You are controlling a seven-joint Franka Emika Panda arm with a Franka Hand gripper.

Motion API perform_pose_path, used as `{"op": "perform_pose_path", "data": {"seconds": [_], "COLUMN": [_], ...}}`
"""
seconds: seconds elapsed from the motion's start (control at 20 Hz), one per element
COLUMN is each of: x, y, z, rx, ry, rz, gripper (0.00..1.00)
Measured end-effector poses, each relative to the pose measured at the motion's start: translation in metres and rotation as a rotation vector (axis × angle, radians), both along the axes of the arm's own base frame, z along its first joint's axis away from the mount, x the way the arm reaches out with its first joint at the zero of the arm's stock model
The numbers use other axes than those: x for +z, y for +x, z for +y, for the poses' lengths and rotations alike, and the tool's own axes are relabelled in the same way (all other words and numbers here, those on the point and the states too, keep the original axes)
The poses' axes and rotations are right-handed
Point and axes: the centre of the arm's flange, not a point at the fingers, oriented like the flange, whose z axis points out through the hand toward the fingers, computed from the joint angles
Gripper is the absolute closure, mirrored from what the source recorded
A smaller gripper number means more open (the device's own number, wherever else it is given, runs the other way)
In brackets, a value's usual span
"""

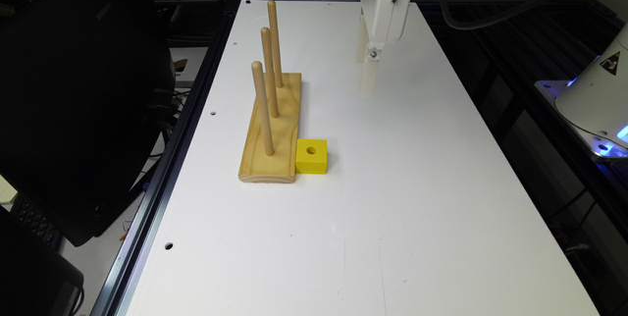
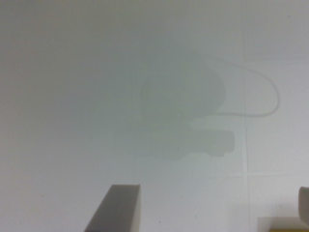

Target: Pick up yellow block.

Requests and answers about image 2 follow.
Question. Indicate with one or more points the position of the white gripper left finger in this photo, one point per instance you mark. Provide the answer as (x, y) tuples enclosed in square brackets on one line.
[(119, 211)]

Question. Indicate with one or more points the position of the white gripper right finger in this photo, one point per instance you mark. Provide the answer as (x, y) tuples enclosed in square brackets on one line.
[(303, 204)]

